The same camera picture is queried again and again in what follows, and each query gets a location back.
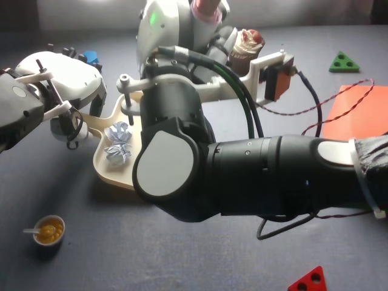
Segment orange box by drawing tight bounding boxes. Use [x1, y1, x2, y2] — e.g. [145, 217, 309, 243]
[323, 84, 388, 142]

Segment small bowl of yellow corn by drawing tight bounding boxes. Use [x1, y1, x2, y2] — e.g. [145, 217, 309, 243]
[23, 215, 65, 248]

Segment blue block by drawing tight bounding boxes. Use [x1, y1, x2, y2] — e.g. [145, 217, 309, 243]
[82, 50, 102, 72]

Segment wrist camera on white bracket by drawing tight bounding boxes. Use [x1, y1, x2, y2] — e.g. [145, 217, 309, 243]
[116, 51, 296, 107]

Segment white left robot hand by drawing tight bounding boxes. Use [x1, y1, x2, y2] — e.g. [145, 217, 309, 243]
[15, 44, 107, 150]

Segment cream plastic dustpan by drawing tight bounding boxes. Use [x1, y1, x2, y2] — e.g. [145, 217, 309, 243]
[80, 92, 146, 192]

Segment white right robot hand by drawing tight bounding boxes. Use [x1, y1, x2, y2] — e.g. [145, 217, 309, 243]
[135, 0, 241, 85]

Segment black camera cable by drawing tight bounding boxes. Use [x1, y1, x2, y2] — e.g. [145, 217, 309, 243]
[256, 71, 323, 241]

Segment thick green right arm cable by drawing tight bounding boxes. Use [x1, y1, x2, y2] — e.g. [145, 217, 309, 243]
[157, 45, 264, 137]

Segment red black twisted cable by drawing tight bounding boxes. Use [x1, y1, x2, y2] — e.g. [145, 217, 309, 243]
[254, 78, 375, 221]

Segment red triangle block with holes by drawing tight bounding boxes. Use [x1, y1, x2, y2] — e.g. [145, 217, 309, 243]
[287, 266, 328, 291]

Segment green triangle block with holes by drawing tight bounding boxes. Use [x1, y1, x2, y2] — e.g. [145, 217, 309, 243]
[329, 50, 361, 74]

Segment toy cupcake with white frosting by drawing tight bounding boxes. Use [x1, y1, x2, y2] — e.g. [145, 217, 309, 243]
[227, 28, 266, 76]

